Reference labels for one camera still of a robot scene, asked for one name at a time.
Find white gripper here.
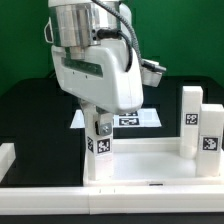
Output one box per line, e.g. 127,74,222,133
51,39,143,136

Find white desk top tray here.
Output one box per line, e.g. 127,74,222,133
83,137,224,187

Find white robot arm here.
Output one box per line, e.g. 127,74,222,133
45,0,166,136

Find white marker sheet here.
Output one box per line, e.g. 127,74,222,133
70,108,161,129

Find white obstacle wall bar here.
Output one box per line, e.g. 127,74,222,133
0,185,224,215

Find black cable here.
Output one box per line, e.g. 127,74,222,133
91,0,168,74

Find white left wall block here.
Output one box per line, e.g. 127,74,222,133
0,143,16,182

